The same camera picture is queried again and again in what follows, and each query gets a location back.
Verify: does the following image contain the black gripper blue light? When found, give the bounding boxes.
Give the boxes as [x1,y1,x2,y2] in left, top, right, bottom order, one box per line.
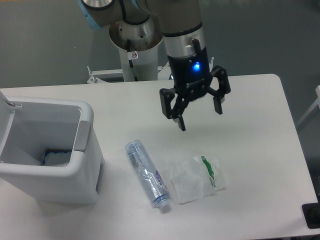
[159,38,231,131]

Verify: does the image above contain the clear plastic bag green stripe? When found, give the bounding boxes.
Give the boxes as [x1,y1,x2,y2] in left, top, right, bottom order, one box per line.
[163,154,227,205]

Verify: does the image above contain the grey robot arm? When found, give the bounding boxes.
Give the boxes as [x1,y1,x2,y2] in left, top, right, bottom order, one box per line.
[78,0,231,130]

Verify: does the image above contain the blue white trash in bin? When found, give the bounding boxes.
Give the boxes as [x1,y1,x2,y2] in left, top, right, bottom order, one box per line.
[42,148,72,167]

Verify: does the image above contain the white trash can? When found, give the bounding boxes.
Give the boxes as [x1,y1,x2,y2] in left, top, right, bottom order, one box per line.
[0,95,104,204]

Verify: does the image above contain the clear crushed plastic bottle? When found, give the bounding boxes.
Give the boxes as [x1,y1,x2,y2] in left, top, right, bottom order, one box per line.
[125,139,170,214]

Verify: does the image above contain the black cable on pedestal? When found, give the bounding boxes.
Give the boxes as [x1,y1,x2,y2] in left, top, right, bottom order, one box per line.
[126,38,139,82]

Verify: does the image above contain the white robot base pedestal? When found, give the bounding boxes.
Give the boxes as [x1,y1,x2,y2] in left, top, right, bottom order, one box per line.
[109,16,163,82]

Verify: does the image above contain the white frame at right edge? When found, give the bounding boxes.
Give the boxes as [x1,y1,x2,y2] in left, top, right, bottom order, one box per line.
[295,85,320,131]

